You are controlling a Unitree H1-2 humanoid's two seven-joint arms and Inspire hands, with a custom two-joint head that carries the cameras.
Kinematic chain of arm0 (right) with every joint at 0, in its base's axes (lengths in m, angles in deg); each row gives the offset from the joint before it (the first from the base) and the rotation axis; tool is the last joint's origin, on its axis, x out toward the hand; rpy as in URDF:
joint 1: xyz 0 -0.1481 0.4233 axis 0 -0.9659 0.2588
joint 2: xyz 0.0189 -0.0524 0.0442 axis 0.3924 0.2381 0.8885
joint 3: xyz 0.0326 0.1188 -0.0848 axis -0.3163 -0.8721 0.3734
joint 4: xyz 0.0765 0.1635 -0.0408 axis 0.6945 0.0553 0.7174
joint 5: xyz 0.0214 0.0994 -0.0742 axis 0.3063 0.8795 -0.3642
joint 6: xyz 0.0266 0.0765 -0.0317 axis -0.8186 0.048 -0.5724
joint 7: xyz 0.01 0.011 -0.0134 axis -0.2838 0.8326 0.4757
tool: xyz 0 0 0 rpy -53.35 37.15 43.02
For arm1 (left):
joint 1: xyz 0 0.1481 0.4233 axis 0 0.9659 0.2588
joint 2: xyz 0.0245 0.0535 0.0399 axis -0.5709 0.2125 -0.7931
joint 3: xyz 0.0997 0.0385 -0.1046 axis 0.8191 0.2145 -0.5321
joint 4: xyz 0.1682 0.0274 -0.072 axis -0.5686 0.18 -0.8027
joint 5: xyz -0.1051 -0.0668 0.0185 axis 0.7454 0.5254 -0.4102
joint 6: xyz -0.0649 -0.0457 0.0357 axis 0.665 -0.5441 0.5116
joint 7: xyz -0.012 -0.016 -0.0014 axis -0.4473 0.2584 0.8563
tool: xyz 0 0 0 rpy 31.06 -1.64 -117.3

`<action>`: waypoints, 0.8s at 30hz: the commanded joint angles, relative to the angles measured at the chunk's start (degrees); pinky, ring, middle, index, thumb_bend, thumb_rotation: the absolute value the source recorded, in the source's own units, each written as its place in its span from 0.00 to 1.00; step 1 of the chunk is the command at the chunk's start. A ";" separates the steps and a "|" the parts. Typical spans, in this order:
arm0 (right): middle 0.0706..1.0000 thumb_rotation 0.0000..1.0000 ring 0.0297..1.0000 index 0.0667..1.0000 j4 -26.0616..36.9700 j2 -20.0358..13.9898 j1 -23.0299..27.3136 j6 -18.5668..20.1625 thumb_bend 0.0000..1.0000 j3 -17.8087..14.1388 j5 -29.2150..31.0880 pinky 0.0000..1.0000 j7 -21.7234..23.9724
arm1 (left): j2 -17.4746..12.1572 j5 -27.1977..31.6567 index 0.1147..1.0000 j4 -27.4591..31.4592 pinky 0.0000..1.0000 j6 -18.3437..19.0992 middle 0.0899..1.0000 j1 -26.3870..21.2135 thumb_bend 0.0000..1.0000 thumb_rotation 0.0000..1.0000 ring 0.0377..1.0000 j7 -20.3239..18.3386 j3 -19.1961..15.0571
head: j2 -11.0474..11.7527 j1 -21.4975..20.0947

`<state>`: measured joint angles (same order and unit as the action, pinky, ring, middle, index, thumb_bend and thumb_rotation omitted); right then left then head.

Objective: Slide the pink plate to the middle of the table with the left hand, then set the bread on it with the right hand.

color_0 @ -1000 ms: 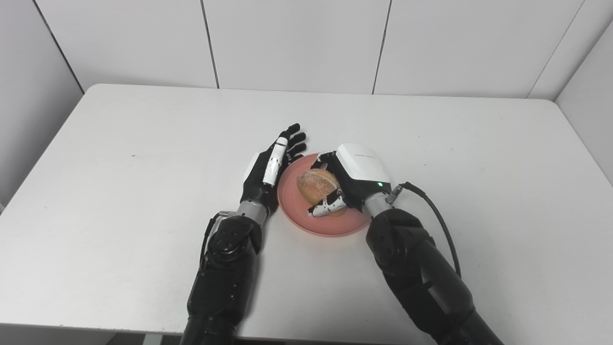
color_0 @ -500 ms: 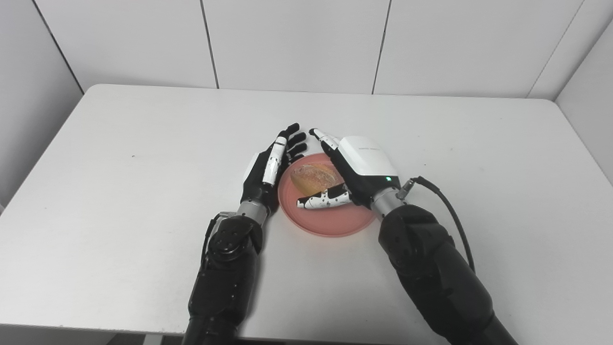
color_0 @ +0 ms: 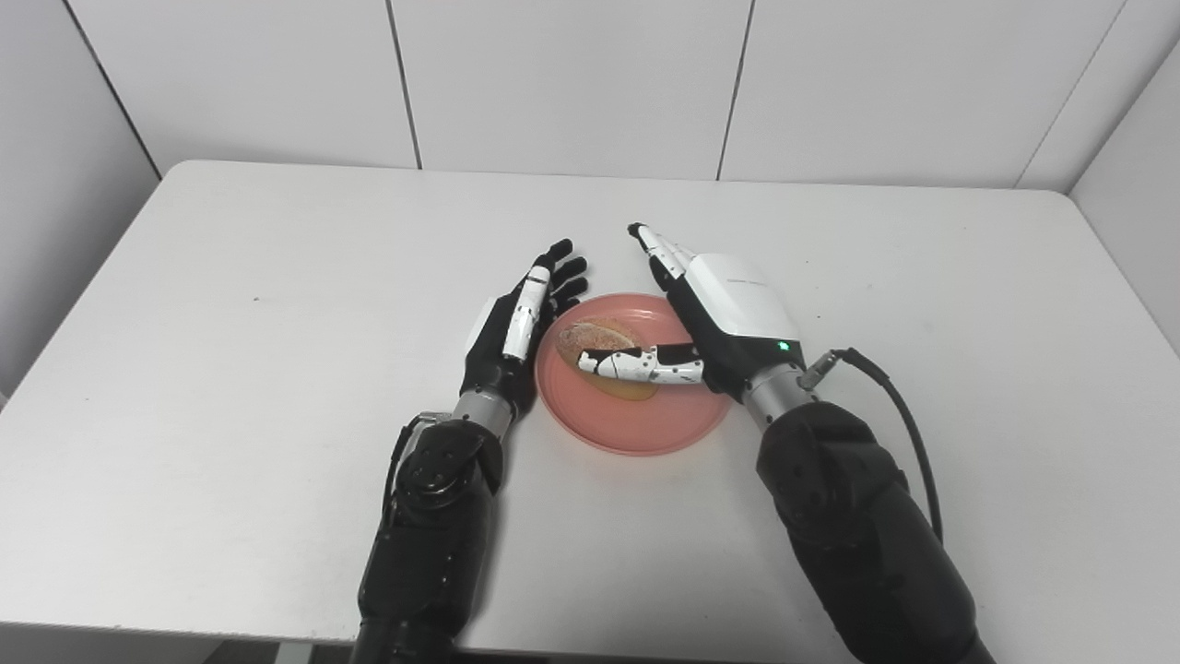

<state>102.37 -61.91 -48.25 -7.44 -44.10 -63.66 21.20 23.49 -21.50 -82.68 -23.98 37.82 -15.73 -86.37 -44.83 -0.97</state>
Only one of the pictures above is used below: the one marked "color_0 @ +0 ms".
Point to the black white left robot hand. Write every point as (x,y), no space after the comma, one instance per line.
(493,355)

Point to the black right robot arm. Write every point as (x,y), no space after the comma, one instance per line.
(857,526)

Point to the oval bread roll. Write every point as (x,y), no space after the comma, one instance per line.
(599,337)

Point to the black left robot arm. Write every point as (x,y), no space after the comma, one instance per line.
(433,535)

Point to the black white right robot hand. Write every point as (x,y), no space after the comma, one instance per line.
(737,304)

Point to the pink round plate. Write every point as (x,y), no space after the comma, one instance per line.
(645,420)

